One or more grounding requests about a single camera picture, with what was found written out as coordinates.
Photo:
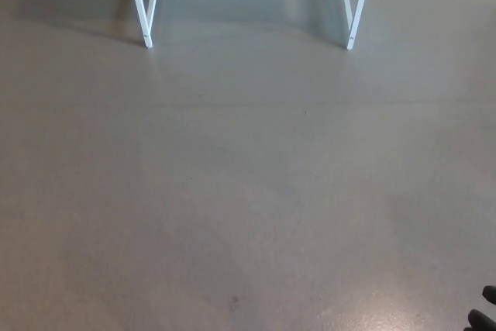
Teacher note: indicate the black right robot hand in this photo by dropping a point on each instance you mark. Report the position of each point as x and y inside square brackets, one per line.
[482, 321]

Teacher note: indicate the white table with metal frame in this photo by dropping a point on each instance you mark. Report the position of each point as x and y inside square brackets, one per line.
[141, 17]

